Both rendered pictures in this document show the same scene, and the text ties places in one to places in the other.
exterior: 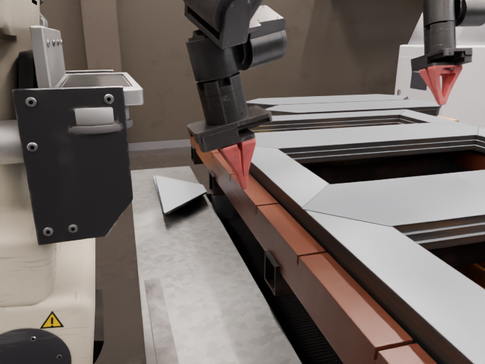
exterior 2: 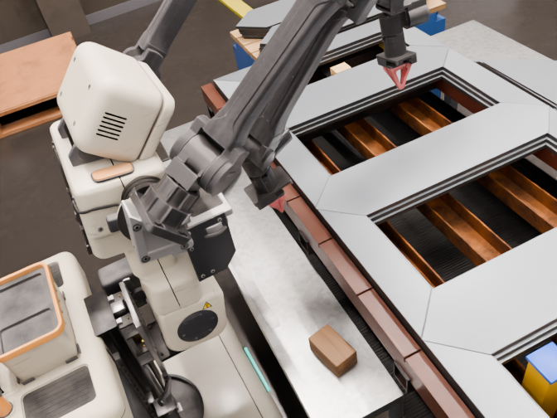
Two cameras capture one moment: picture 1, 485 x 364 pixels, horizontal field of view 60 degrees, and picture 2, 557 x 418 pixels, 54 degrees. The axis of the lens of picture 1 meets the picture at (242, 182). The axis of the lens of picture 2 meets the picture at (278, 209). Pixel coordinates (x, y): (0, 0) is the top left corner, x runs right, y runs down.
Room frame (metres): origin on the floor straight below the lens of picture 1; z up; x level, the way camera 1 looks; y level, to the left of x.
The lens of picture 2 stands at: (-0.42, 0.03, 1.81)
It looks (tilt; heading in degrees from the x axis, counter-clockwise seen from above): 43 degrees down; 359
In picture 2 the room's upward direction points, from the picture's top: 12 degrees counter-clockwise
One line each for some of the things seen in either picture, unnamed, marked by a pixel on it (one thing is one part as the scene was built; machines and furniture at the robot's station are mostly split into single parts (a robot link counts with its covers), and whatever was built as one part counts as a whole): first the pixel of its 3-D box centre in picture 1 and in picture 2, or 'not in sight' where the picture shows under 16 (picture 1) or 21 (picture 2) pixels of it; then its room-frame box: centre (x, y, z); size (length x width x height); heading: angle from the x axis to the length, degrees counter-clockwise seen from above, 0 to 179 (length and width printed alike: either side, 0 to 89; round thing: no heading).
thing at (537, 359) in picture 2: not in sight; (550, 364); (0.03, -0.40, 0.88); 0.06 x 0.06 x 0.02; 16
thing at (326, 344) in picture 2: not in sight; (332, 350); (0.27, -0.04, 0.71); 0.10 x 0.06 x 0.05; 28
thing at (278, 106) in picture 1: (343, 109); (334, 11); (1.73, -0.41, 0.82); 0.80 x 0.40 x 0.06; 106
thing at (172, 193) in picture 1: (180, 191); not in sight; (1.08, 0.17, 0.70); 0.39 x 0.12 x 0.04; 16
